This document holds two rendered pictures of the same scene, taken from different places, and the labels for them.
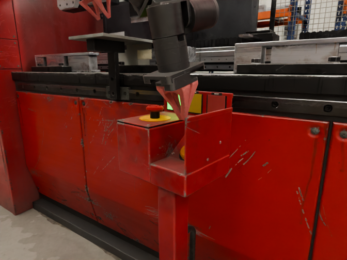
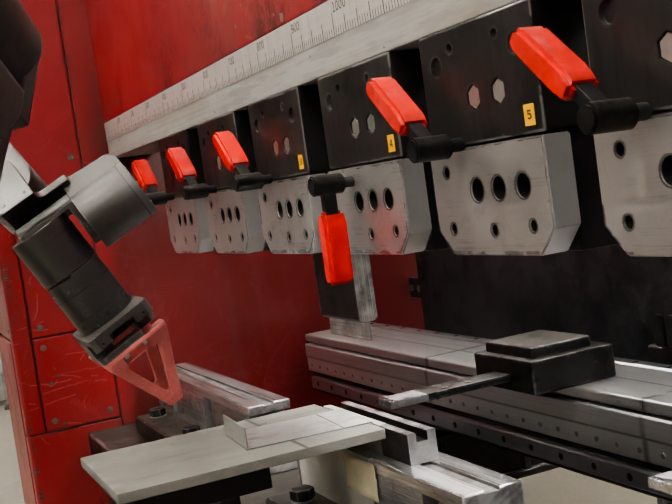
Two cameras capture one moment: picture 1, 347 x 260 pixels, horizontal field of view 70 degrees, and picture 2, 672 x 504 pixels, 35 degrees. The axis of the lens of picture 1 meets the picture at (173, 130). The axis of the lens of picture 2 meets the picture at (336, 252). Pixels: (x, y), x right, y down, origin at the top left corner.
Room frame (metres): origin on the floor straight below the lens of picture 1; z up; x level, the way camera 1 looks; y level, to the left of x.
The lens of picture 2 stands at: (0.18, -0.46, 1.24)
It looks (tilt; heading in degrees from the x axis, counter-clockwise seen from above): 4 degrees down; 33
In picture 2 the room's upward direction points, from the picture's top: 8 degrees counter-clockwise
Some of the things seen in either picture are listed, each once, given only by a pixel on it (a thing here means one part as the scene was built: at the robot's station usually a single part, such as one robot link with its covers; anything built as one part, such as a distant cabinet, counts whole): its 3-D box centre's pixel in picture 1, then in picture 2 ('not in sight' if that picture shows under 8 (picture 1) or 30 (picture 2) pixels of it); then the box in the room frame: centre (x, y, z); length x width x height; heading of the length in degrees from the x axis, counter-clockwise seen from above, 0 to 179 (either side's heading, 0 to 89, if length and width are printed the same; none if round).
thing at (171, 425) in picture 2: (50, 68); (175, 435); (1.40, 0.67, 0.89); 0.30 x 0.05 x 0.03; 56
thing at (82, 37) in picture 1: (114, 39); (228, 448); (0.99, 0.22, 1.00); 0.26 x 0.18 x 0.01; 146
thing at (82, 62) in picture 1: (65, 63); (217, 411); (1.42, 0.59, 0.92); 0.50 x 0.06 x 0.10; 56
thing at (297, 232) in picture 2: not in sight; (316, 170); (1.12, 0.16, 1.26); 0.15 x 0.09 x 0.17; 56
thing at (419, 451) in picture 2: not in sight; (376, 430); (1.09, 0.11, 0.98); 0.20 x 0.03 x 0.03; 56
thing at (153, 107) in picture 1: (154, 113); not in sight; (0.56, 0.04, 0.79); 0.04 x 0.04 x 0.04
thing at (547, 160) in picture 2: not in sight; (530, 132); (0.90, -0.17, 1.26); 0.15 x 0.09 x 0.17; 56
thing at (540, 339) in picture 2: not in sight; (486, 371); (1.25, 0.05, 1.01); 0.26 x 0.12 x 0.05; 146
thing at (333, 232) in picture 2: not in sight; (338, 228); (0.97, 0.05, 1.20); 0.04 x 0.02 x 0.10; 146
